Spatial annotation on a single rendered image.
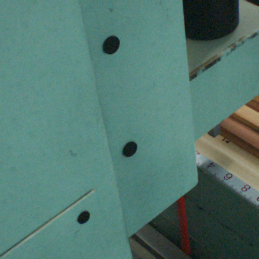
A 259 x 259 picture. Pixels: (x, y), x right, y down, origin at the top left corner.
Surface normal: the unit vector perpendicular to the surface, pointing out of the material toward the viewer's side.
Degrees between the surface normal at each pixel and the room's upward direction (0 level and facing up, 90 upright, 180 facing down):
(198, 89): 90
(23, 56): 90
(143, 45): 90
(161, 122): 90
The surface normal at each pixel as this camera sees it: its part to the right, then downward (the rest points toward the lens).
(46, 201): 0.65, 0.45
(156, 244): -0.13, -0.72
